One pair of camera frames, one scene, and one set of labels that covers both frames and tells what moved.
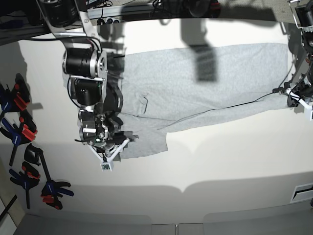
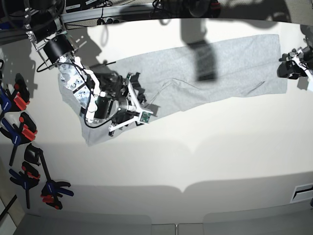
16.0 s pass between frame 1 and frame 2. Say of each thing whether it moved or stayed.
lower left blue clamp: stayed
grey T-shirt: moved
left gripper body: moved
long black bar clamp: stayed
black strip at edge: stayed
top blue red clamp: stayed
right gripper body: moved
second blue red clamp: stayed
